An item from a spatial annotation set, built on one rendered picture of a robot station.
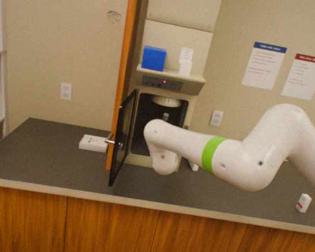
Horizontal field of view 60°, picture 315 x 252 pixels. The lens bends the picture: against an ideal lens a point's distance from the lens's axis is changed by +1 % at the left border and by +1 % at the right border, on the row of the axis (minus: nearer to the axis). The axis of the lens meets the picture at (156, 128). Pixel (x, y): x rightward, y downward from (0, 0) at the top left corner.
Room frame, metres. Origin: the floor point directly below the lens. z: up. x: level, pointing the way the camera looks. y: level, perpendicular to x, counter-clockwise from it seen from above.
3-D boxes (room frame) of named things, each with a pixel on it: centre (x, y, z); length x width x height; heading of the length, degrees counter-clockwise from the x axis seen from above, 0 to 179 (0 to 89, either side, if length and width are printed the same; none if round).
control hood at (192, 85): (1.28, -0.01, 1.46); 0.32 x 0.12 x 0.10; 94
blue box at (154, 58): (1.27, 0.08, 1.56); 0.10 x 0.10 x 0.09; 4
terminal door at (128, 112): (1.15, 0.15, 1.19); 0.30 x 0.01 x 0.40; 177
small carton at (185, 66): (1.28, -0.07, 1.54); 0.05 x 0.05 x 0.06; 89
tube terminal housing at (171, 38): (1.46, 0.00, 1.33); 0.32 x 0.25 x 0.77; 94
